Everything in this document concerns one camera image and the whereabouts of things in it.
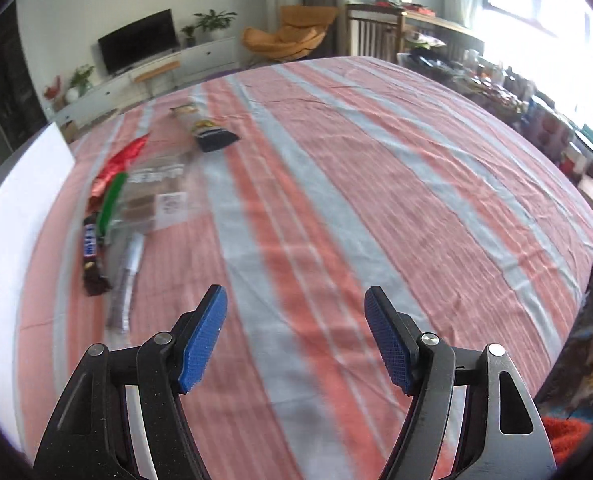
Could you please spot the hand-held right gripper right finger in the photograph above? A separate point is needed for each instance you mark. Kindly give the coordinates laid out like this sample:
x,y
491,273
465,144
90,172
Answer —
x,y
389,340

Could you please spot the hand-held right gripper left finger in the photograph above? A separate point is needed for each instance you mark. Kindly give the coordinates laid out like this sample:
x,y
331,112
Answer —
x,y
201,340

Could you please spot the pale long snack packet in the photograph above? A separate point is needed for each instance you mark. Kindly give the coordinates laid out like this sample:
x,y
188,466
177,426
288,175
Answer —
x,y
126,280

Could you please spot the brown chocolate bar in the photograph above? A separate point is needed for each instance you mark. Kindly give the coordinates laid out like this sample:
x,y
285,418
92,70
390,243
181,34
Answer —
x,y
91,250

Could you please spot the clear cookie package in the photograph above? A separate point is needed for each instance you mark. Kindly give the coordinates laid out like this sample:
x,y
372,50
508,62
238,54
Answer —
x,y
161,195

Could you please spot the green long snack packet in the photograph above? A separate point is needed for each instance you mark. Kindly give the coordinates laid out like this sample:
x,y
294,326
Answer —
x,y
112,200

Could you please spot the red snack packet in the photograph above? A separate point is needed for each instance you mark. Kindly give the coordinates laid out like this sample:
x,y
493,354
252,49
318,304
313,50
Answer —
x,y
121,160

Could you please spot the long black yellow snack packet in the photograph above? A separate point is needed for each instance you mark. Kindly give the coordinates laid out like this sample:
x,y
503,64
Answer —
x,y
206,132

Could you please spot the white storage box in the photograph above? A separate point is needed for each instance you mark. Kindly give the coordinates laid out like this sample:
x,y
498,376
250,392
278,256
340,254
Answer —
x,y
11,240

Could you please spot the striped tablecloth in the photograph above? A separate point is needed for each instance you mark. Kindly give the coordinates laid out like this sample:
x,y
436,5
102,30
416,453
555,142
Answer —
x,y
376,200

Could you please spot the patterned knit blanket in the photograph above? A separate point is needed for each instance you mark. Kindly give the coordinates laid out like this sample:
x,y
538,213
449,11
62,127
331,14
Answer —
x,y
589,350

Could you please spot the orange fluffy cloth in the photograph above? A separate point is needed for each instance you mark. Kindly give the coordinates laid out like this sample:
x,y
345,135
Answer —
x,y
574,437

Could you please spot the pile of assorted goods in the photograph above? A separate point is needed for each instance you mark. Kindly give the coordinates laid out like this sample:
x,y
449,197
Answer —
x,y
501,95

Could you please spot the wooden stool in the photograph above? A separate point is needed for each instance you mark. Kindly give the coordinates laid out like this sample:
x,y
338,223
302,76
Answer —
x,y
156,67

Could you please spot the white round vase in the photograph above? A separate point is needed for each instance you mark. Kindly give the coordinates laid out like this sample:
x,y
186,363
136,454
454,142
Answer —
x,y
72,95

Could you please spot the white television cabinet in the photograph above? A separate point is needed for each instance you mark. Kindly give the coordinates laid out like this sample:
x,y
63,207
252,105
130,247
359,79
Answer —
x,y
211,55

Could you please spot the bushy green plant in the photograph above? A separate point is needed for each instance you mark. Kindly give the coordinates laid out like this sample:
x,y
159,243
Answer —
x,y
81,77

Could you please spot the red flower arrangement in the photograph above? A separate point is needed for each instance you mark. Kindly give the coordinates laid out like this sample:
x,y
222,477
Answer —
x,y
52,91

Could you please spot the pale green pot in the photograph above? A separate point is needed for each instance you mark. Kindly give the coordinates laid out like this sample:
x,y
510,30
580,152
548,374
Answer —
x,y
421,40

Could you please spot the black television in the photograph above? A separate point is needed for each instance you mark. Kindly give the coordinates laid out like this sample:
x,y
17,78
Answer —
x,y
136,42

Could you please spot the small green potted plant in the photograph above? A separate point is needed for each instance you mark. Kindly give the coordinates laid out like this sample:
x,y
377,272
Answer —
x,y
189,35

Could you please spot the wooden chair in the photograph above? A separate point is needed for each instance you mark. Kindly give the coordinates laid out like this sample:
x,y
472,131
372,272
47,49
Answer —
x,y
374,35

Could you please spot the orange lounge chair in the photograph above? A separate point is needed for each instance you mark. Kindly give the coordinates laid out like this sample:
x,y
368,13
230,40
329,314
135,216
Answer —
x,y
286,42

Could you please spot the wooden sideboard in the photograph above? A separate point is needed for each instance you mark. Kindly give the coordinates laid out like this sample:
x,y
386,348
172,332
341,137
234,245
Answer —
x,y
451,27

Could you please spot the large green potted plant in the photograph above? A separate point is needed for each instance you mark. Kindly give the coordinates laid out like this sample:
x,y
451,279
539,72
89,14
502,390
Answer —
x,y
216,20

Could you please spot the dark glass cabinet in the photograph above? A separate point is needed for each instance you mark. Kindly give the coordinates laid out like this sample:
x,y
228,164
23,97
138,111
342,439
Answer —
x,y
11,80

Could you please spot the window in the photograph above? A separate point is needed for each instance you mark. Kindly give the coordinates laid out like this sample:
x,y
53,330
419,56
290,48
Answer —
x,y
541,5

